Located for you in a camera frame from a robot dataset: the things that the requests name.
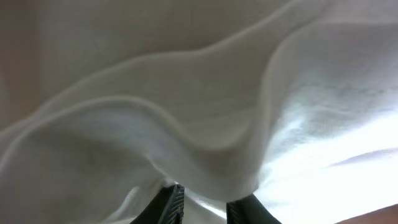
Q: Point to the white printed t-shirt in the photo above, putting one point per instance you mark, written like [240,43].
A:
[105,102]

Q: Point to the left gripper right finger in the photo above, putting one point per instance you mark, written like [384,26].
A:
[248,210]

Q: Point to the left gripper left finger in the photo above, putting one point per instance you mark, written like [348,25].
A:
[165,208]

